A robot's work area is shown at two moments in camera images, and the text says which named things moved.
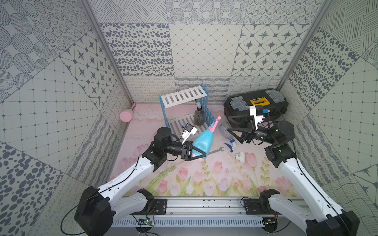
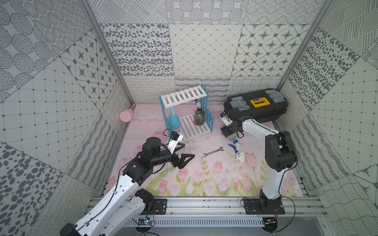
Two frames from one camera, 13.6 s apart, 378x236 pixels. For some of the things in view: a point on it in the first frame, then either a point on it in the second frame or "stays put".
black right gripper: x=247 y=136 → x=225 y=132
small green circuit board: x=143 y=221 stays put
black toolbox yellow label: x=273 y=100 stays put
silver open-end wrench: x=220 y=149 stays put
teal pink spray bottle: x=203 y=142 → x=174 y=123
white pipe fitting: x=240 y=157 stays put
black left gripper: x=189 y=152 → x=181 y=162
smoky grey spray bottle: x=199 y=118 stays put
